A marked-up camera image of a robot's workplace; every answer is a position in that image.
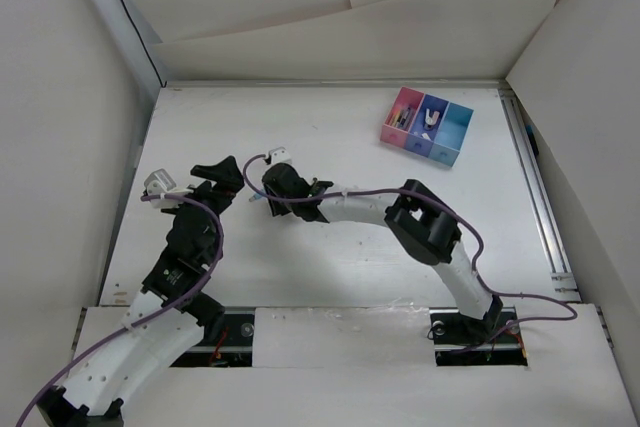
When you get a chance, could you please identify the pink container compartment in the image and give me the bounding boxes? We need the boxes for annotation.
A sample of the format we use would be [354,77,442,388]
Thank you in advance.
[380,87,425,148]

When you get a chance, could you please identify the brown pink pen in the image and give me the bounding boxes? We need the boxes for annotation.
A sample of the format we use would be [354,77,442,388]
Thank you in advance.
[404,108,418,132]

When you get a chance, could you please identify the aluminium rail right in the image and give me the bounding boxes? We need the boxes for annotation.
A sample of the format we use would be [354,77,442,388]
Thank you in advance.
[498,89,582,303]

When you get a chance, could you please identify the pink white stapler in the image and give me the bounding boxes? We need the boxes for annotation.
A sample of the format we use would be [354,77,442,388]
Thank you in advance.
[424,108,441,130]

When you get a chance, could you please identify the blue teal gel pen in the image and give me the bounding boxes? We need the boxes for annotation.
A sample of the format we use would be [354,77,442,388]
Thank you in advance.
[400,106,414,130]

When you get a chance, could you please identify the pale yellow highlighter pen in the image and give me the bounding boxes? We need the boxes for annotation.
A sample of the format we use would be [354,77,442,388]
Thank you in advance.
[388,106,404,126]

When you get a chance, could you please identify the dark blue container compartment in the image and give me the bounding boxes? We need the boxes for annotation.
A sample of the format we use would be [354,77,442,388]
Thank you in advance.
[405,94,449,157]

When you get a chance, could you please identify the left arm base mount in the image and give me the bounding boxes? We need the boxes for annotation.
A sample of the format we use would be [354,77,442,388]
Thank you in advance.
[171,306,256,368]

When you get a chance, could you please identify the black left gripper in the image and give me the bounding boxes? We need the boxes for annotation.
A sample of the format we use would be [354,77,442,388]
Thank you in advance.
[164,156,244,228]

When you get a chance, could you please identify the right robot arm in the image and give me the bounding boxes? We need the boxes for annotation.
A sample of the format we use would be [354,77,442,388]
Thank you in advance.
[262,163,502,344]

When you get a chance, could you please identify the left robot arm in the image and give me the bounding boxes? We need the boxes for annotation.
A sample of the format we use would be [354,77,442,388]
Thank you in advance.
[36,156,245,426]

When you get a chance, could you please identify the light blue container compartment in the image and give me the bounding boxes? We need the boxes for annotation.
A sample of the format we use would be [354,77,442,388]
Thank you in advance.
[428,102,474,167]

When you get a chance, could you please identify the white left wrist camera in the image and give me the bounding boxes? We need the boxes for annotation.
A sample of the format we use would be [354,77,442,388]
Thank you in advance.
[143,169,192,210]

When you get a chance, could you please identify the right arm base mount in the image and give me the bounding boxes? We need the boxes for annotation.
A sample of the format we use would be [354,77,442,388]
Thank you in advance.
[425,307,528,367]

